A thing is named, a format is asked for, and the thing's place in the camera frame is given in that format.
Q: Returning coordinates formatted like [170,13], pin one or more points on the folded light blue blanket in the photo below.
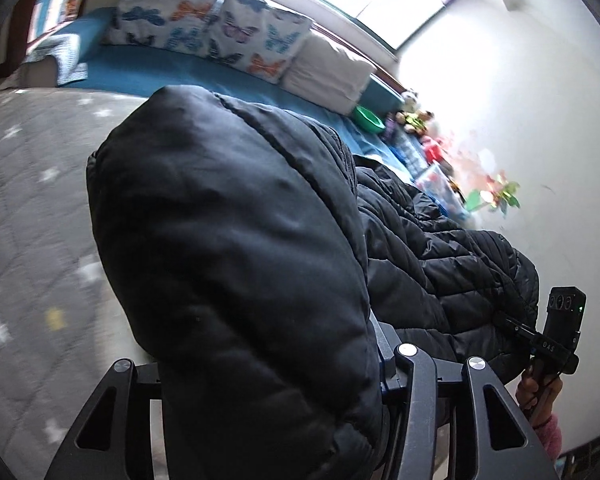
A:
[54,63]

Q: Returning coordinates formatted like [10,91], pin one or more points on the left butterfly print pillow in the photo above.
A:
[173,25]

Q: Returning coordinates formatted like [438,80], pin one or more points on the red toy box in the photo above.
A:
[433,149]

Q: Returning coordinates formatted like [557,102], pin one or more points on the white plain pillow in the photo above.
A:
[328,74]

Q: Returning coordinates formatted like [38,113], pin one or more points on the green plastic basin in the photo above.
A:
[367,120]

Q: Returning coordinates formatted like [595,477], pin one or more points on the purple plush toy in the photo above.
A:
[391,129]

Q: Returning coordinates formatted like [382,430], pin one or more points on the clear plastic storage box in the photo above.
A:
[435,184]

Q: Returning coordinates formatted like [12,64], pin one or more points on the husky plush toy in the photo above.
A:
[410,104]

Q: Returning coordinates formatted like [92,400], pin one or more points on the black puffer down jacket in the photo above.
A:
[252,253]

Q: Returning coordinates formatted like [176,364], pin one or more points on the grey quilted star mattress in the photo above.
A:
[61,327]

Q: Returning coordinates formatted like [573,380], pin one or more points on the person's right hand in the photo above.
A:
[536,395]

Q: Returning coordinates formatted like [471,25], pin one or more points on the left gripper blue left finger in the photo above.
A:
[111,437]

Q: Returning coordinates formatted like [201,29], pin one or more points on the butterfly print pillow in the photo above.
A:
[257,37]
[173,25]

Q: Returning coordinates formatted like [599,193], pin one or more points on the right butterfly print pillow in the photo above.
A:
[257,37]

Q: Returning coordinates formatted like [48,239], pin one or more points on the colourful paper pinwheel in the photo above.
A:
[496,193]

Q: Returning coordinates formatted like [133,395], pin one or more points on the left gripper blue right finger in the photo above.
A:
[489,436]

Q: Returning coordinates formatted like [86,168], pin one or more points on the plush bear yellow vest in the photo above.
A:
[415,123]

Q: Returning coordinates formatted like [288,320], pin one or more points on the blue white cabinet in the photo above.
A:
[55,2]

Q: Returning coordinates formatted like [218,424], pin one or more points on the person's pink sleeve forearm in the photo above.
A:
[550,436]

